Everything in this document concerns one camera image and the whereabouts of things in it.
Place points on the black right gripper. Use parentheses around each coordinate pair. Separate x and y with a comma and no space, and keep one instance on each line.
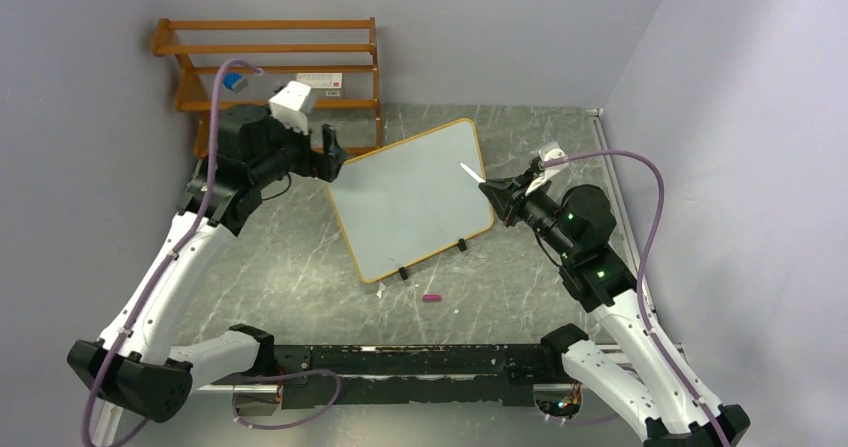
(508,196)

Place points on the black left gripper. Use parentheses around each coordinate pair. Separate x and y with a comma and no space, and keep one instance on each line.
(321,165)

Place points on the white marker pen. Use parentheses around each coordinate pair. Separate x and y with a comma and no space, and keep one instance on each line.
(474,175)

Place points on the yellow-framed whiteboard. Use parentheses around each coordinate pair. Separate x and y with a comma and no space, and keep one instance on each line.
(408,201)

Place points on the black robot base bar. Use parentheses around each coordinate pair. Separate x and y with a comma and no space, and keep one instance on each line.
(510,375)

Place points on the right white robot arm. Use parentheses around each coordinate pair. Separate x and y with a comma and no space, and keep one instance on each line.
(662,400)

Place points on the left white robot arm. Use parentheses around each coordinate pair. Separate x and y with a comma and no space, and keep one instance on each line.
(135,363)

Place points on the blue whiteboard eraser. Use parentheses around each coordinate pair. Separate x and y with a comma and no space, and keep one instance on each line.
(234,82)

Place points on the white red box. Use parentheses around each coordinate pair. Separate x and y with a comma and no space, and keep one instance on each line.
(328,84)

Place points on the orange wooden shelf rack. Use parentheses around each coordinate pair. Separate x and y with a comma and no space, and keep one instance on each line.
(282,48)

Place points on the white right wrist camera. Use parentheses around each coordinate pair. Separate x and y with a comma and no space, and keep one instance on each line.
(552,159)

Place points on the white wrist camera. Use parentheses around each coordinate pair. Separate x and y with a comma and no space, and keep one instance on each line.
(291,106)
(552,159)

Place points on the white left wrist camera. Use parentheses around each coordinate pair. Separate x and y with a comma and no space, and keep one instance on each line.
(291,106)

